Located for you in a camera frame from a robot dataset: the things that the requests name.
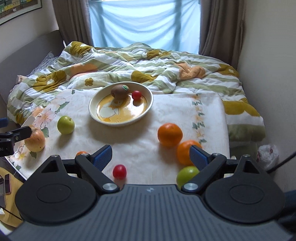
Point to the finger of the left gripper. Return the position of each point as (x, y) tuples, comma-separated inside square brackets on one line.
[(16, 135), (3, 122)]

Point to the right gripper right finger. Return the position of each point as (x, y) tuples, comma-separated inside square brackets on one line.
[(215, 166)]

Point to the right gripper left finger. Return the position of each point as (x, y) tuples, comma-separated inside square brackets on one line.
[(81, 175)]

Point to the small mandarin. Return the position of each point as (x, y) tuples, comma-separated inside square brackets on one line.
[(81, 152)]

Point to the yellow red apple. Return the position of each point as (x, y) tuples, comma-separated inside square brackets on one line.
[(36, 142)]

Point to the green round fruit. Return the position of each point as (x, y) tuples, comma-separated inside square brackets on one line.
[(185, 175)]

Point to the small red tomato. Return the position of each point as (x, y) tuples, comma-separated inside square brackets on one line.
[(119, 172), (136, 95)]

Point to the brown kiwi with sticker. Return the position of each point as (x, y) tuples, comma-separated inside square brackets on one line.
[(120, 91)]

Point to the large orange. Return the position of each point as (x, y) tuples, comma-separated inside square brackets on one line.
[(183, 152), (169, 135)]

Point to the white floral tablecloth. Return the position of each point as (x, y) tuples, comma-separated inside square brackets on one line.
[(201, 118)]

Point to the small green apple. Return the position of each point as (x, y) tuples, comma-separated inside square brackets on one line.
[(65, 125)]

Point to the white plastic bag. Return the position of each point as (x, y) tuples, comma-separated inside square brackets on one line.
[(267, 156)]

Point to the cream bowl with duck print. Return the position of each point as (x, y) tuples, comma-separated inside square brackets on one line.
[(106, 110)]

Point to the grey headboard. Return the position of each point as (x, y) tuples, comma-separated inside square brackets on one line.
[(25, 59)]

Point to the patterned pillow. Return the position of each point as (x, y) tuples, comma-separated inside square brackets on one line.
[(49, 59)]

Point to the green striped floral quilt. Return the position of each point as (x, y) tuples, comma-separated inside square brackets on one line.
[(82, 66)]

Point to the brown left curtain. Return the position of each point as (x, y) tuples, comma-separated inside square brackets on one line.
[(73, 19)]

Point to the brown curtain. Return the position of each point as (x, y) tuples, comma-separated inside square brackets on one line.
[(73, 19), (221, 30)]

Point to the brown right curtain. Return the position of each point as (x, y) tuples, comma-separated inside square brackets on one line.
[(221, 30)]

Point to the light blue window curtain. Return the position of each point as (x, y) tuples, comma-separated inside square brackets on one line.
[(169, 25)]

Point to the framed wall poster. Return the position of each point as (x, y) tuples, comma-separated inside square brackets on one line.
[(10, 9)]

